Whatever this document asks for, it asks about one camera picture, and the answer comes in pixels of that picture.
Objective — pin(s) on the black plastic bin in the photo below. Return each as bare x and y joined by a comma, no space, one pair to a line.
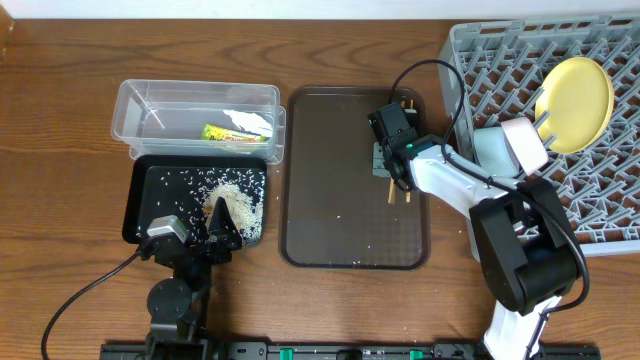
144,163

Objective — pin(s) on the green snack wrapper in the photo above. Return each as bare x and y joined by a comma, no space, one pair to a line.
217,133

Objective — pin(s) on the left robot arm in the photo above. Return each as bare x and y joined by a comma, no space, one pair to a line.
178,305

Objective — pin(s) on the light blue bowl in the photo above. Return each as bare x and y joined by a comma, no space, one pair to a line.
494,154

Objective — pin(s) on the clear plastic bin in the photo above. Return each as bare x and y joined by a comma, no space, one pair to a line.
167,117

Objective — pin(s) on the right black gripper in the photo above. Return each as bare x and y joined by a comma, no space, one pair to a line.
383,120

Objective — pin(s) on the dark brown serving tray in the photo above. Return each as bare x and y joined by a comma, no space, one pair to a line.
335,212

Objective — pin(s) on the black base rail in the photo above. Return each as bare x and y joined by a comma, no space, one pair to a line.
263,351

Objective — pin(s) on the grey dishwasher rack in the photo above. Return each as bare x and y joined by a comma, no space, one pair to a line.
504,63

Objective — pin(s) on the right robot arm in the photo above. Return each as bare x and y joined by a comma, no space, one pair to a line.
529,256

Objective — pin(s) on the white bowl with leftovers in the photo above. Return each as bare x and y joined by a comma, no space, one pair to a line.
526,144

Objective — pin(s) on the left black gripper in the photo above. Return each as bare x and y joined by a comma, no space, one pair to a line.
198,245

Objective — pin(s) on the yellow plate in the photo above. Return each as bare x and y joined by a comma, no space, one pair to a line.
575,106

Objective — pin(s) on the white tissue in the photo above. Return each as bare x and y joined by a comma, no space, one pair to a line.
250,122

